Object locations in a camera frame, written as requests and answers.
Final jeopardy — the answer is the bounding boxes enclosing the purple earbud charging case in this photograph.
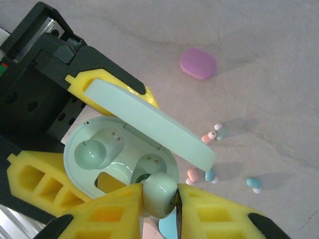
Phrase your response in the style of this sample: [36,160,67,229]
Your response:
[179,48,217,81]

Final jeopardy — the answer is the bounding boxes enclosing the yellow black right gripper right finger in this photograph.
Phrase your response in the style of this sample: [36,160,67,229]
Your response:
[175,183,293,239]

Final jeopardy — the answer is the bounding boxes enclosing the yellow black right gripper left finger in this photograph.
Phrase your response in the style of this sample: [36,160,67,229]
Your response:
[37,183,145,239]

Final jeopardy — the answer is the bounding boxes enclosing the blue wireless earbud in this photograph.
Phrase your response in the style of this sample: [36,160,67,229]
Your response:
[246,177,262,194]
[204,168,219,184]

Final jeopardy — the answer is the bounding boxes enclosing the pink wireless earbud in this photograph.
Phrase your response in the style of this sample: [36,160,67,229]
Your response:
[185,168,199,186]
[201,131,217,145]

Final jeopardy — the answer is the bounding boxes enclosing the blue earbud charging case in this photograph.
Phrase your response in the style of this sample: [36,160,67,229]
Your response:
[158,213,179,239]

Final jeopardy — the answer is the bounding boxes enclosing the green earbud charging case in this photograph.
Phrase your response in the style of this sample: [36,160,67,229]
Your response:
[63,78,218,200]

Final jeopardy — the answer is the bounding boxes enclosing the green wireless earbud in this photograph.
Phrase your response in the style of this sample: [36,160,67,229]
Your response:
[214,123,228,142]
[141,172,180,220]

